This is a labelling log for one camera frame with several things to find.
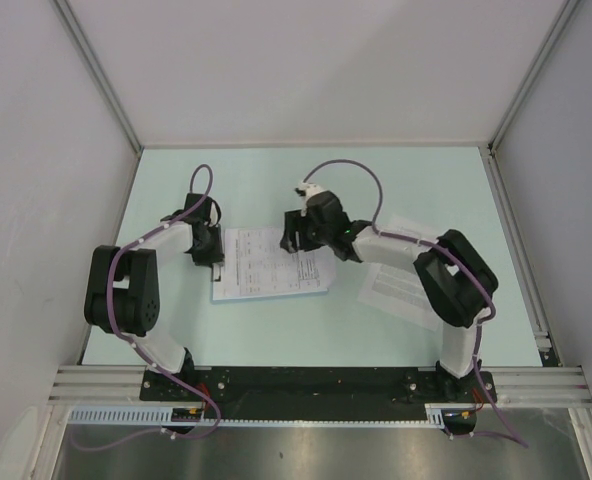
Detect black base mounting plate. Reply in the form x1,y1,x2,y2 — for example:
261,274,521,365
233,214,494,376
139,364,497,422

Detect left aluminium frame post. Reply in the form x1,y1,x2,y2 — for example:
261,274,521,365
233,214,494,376
49,0,144,159

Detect aluminium front frame rail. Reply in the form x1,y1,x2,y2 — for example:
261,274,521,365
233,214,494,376
49,365,592,408

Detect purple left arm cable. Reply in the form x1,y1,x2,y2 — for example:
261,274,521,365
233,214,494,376
68,163,223,454

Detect table form paper sheet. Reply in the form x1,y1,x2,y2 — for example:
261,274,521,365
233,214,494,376
223,227,336,289

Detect blue clipboard folder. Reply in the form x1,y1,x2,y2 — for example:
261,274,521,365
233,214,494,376
211,267,328,302

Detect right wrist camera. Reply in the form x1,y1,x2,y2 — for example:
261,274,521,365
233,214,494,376
294,182,326,215

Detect right aluminium frame post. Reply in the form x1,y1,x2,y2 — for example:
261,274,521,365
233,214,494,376
487,0,584,152

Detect aluminium frame post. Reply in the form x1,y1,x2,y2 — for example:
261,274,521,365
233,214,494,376
49,0,144,159
487,0,584,152

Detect metal folder clip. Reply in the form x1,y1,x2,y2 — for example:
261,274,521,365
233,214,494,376
212,264,227,283

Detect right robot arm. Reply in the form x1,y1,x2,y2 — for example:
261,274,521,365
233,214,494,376
280,183,499,401

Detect lower text paper sheet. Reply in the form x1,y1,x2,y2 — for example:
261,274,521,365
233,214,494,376
357,216,441,332

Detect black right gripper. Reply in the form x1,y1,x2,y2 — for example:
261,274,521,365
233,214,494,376
280,209,332,254

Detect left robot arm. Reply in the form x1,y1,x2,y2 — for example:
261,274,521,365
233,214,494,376
84,193,225,400

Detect slotted cable duct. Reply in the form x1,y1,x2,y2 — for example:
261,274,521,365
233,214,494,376
68,403,474,428

